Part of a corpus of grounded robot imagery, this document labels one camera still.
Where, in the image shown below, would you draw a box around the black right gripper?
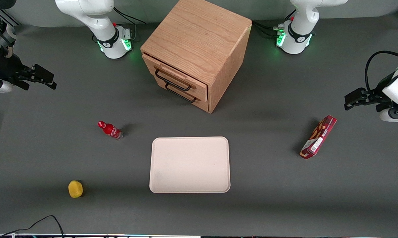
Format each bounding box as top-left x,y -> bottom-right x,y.
0,52 -> 57,91

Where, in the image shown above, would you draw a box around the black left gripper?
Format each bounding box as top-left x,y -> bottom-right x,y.
344,87 -> 395,113

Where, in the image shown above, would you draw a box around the long black drawer handle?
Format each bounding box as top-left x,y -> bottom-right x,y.
154,68 -> 193,92

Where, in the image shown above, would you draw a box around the wooden drawer with long handle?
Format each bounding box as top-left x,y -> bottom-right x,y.
142,53 -> 208,100

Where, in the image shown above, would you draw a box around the wooden drawer cabinet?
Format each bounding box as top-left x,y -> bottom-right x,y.
140,0 -> 252,113

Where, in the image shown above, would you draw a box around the red snack box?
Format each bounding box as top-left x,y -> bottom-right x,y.
299,115 -> 338,160

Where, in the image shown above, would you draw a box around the small red bottle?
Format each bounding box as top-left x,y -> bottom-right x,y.
97,121 -> 124,140

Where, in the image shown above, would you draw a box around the yellow lemon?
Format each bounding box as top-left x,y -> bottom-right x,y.
68,180 -> 84,199

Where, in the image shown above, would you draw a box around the beige plastic tray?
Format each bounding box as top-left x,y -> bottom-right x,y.
149,137 -> 231,194

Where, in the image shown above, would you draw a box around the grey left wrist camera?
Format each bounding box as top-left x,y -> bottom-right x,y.
379,107 -> 398,123

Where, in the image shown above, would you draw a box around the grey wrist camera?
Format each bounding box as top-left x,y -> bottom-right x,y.
0,80 -> 14,94
379,107 -> 398,123

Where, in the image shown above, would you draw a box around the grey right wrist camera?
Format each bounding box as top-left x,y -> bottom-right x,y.
0,80 -> 14,94

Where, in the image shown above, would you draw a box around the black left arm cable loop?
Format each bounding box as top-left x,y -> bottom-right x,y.
365,51 -> 398,95

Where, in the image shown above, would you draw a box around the aluminium frame rail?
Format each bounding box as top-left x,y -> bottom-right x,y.
0,9 -> 21,27

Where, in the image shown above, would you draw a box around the black right arm base cables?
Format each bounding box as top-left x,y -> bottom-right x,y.
113,7 -> 147,40

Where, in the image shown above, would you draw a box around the black arm base cables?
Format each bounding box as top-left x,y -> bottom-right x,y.
252,20 -> 285,37
113,7 -> 147,40

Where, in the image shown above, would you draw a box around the black left arm base cables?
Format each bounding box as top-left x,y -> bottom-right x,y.
252,20 -> 285,37

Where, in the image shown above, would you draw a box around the black cable at table edge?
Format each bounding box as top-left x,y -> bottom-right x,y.
0,215 -> 65,238

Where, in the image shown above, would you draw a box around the short black drawer handle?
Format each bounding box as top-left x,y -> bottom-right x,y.
165,83 -> 198,103

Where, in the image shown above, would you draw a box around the wooden drawer with short handle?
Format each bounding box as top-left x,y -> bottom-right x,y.
153,74 -> 209,113

